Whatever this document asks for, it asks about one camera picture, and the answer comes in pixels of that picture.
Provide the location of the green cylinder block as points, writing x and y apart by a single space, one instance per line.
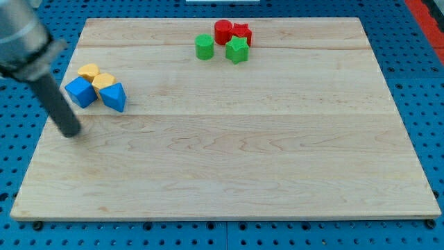
204 46

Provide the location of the red cylinder block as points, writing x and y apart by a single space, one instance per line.
222 30

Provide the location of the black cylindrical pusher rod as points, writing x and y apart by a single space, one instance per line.
47 91

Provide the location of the blue cube block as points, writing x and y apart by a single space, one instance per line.
81 92

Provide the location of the blue triangle block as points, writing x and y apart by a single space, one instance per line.
114 97

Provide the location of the green star block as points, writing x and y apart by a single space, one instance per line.
237 50

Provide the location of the blue pegboard base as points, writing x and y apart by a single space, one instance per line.
410 66

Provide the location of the yellow heart block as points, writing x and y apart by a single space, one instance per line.
89 71

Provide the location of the red mat corner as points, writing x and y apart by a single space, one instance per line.
430 22

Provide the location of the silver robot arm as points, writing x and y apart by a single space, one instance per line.
27 51

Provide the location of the yellow hexagon block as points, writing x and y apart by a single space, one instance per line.
101 81

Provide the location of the wooden board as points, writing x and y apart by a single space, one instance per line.
305 129

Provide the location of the red star block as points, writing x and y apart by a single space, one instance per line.
241 31

